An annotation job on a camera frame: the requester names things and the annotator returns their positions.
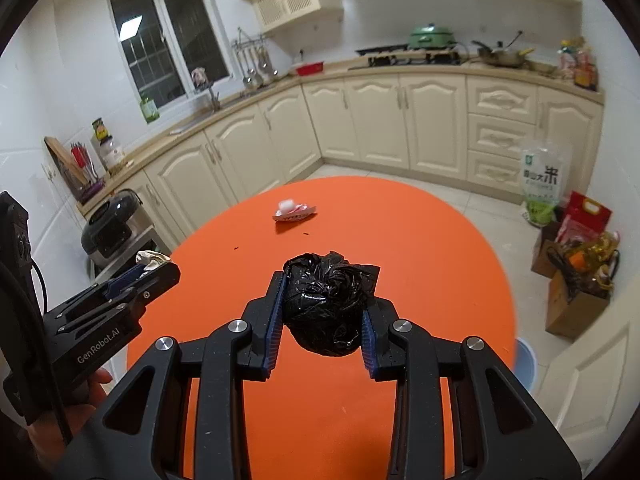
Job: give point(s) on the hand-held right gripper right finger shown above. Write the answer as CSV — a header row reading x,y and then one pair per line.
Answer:
x,y
369,345

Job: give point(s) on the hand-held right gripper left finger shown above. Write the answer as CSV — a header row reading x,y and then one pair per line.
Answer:
x,y
274,330

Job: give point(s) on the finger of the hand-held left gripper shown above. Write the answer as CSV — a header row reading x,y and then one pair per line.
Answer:
x,y
125,280
157,280

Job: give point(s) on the paper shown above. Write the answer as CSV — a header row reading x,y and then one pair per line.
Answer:
x,y
150,259

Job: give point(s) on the black plastic bag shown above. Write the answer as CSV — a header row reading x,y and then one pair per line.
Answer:
x,y
325,305

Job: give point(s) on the red snack wrapper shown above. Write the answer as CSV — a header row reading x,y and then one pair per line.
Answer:
x,y
300,214

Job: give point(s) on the white tissue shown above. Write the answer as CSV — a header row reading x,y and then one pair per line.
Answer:
x,y
286,204

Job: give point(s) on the light blue bin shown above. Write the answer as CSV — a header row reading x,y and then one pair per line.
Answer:
x,y
525,365

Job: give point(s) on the person's left hand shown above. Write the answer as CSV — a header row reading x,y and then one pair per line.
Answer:
x,y
82,405

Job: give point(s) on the black rice cooker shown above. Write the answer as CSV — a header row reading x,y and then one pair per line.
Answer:
x,y
112,225

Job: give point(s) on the purple knife rack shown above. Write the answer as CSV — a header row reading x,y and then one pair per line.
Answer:
x,y
90,187

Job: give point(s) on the large glass jar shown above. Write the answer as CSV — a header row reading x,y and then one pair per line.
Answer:
x,y
112,155

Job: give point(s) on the wooden cutting board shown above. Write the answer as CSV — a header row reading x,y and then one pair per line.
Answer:
x,y
62,162

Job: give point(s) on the beige kitchen countertop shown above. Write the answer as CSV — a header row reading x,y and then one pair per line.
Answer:
x,y
160,142

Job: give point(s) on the yellow label bottle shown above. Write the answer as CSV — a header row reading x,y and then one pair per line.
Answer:
x,y
101,129

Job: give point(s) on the steel sink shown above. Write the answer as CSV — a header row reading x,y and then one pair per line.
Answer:
x,y
200,121

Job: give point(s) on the green bottle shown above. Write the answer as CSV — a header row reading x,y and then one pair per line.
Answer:
x,y
149,110

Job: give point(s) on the metal faucet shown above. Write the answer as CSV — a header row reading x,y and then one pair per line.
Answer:
x,y
214,99

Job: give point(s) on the small cardboard box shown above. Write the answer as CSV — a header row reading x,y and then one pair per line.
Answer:
x,y
545,257

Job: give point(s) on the pink cloth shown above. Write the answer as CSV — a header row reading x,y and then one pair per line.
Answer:
x,y
199,77

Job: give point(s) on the large cardboard box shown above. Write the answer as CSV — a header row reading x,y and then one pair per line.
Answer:
x,y
575,310

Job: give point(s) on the white door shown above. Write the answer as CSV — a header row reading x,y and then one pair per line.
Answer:
x,y
590,385

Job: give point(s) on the round orange table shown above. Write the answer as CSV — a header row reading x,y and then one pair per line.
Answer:
x,y
375,115

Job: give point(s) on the hanging metal kitchen utensils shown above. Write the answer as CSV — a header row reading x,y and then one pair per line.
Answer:
x,y
260,70

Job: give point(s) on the kitchen window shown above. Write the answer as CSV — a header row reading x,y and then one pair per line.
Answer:
x,y
150,45

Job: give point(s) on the clear rice bag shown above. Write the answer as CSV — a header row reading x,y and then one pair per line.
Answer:
x,y
547,172

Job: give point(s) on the yellow cooking oil bottle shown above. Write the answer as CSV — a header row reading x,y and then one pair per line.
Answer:
x,y
602,260

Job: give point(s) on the red plastic basin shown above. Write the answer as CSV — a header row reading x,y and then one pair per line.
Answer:
x,y
310,68

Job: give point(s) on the gas stove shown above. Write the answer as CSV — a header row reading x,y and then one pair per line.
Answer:
x,y
405,61

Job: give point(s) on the black grill pan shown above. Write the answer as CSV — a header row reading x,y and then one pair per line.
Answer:
x,y
380,49

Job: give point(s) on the green electric pot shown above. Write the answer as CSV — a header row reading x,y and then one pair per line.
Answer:
x,y
432,37

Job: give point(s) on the metal wok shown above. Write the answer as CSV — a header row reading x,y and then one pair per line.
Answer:
x,y
502,57

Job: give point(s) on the group of condiment bottles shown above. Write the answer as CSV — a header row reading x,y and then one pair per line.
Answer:
x,y
580,65

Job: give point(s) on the wall utensil rack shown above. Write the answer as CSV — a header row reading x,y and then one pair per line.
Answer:
x,y
248,40

